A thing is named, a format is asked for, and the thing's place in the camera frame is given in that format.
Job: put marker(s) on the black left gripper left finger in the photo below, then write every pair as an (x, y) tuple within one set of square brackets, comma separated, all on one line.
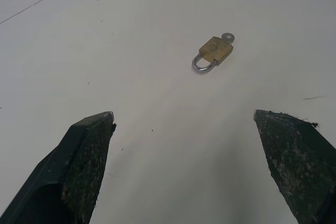
[(78, 166)]

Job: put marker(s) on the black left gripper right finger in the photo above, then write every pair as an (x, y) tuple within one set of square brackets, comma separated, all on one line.
[(296, 163)]

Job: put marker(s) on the brass padlock with silver shackle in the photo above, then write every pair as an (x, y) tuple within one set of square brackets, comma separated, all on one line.
[(212, 53)]

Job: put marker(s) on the small silver key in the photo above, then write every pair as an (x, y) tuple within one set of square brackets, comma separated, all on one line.
[(228, 37)]

